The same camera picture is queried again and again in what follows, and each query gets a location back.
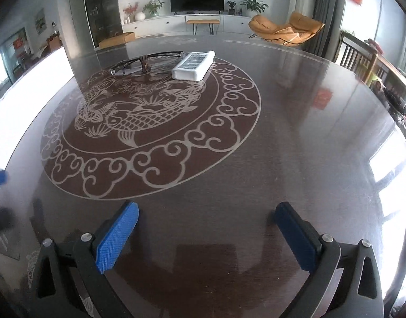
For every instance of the cardboard box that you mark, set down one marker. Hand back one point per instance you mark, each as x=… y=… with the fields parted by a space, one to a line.
x=120 y=39

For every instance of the dark display cabinet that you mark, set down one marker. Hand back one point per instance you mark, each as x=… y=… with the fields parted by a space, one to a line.
x=104 y=19

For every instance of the green potted plant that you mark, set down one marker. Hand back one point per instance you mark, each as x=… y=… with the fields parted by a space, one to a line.
x=151 y=8
x=254 y=7

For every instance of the green potted plant right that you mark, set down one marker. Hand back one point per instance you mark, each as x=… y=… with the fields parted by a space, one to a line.
x=254 y=7

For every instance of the white tv cabinet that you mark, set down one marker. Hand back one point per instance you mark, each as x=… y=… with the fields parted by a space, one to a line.
x=176 y=24

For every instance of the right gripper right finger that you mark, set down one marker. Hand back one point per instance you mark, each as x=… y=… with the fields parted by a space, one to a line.
x=358 y=293

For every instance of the grey curtain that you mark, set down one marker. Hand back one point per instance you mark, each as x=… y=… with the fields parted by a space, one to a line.
x=324 y=11

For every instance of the white storage box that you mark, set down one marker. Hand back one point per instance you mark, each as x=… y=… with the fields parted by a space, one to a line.
x=22 y=102

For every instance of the wooden bench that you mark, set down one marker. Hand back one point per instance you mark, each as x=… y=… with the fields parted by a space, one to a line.
x=211 y=23

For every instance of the red flower vase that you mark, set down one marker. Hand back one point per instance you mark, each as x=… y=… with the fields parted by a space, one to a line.
x=130 y=11

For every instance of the black eyeglasses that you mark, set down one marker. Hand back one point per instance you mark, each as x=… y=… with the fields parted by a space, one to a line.
x=142 y=65

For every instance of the dark wooden dining chair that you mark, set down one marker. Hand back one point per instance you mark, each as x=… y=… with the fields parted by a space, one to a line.
x=365 y=60

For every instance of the orange lounge chair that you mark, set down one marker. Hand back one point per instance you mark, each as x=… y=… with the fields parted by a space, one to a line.
x=295 y=32

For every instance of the white power bank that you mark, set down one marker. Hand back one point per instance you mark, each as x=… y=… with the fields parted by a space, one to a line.
x=194 y=66

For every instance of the green potted plant left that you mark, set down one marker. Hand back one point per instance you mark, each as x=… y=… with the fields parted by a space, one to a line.
x=151 y=8

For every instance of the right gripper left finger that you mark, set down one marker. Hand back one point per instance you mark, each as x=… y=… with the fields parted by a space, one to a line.
x=54 y=293

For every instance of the small potted plant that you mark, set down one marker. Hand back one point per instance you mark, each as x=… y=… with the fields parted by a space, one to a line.
x=231 y=7

